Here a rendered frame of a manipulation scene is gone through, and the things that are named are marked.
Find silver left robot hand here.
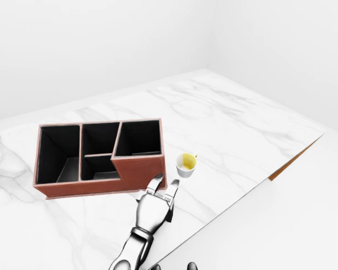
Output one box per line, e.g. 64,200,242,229
134,173,181,235

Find red-brown desk caddy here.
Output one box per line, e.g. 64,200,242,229
33,118,168,200

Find white mug yellow inside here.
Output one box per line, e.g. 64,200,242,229
175,152,198,179

